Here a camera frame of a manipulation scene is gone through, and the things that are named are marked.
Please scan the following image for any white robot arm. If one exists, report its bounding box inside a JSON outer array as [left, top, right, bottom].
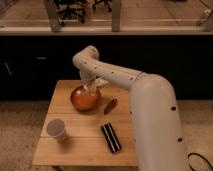
[[73, 46, 190, 171]]

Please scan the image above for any orange ceramic bowl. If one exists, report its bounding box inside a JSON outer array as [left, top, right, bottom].
[[70, 86, 101, 111]]

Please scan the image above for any brown sausage-shaped object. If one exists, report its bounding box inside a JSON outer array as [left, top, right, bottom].
[[104, 99, 117, 115]]

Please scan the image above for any black striped rectangular box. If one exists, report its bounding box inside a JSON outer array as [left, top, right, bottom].
[[101, 123, 121, 153]]

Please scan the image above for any wooden table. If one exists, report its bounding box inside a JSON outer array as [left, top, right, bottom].
[[33, 80, 138, 167]]

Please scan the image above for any white paper cup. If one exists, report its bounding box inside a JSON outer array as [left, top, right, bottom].
[[46, 119, 67, 141]]

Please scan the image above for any black office chair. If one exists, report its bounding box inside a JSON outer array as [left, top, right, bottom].
[[92, 0, 113, 13], [53, 0, 87, 26]]

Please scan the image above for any black cable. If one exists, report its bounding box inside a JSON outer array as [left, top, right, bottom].
[[187, 152, 213, 171]]

